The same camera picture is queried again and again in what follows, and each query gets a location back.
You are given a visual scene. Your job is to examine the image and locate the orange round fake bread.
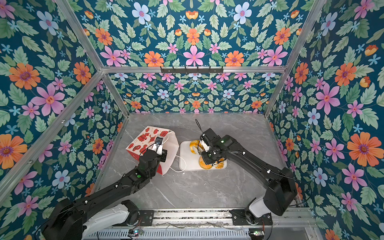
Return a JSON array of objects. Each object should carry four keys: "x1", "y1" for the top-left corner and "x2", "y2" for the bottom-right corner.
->
[{"x1": 199, "y1": 157, "x2": 226, "y2": 170}]

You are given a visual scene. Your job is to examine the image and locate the golden croissant fake bread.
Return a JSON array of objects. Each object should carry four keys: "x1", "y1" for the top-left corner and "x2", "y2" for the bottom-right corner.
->
[{"x1": 190, "y1": 140, "x2": 201, "y2": 155}]

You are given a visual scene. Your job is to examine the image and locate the red white paper bag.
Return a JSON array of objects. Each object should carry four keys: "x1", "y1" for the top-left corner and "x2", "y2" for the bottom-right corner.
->
[{"x1": 126, "y1": 126, "x2": 180, "y2": 176}]

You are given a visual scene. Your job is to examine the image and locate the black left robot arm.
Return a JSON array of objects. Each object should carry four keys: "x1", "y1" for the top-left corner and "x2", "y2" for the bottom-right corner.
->
[{"x1": 41, "y1": 150, "x2": 167, "y2": 240}]

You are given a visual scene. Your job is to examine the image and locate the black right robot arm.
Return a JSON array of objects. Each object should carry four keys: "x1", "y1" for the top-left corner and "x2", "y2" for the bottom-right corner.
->
[{"x1": 200, "y1": 129, "x2": 298, "y2": 218}]

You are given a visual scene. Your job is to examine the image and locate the white plastic tray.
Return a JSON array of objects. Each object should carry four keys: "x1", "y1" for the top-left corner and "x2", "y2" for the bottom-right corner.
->
[{"x1": 179, "y1": 141, "x2": 228, "y2": 171}]

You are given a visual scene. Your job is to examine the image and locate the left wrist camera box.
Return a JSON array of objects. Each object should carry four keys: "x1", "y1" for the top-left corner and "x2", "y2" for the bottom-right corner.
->
[{"x1": 151, "y1": 137, "x2": 163, "y2": 155}]

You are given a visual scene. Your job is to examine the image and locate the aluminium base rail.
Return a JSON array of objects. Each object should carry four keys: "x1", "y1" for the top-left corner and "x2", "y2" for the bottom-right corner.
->
[{"x1": 115, "y1": 208, "x2": 317, "y2": 229}]

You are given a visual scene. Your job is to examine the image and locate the black hook rail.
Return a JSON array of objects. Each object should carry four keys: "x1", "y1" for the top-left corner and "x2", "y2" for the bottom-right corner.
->
[{"x1": 160, "y1": 67, "x2": 224, "y2": 74}]

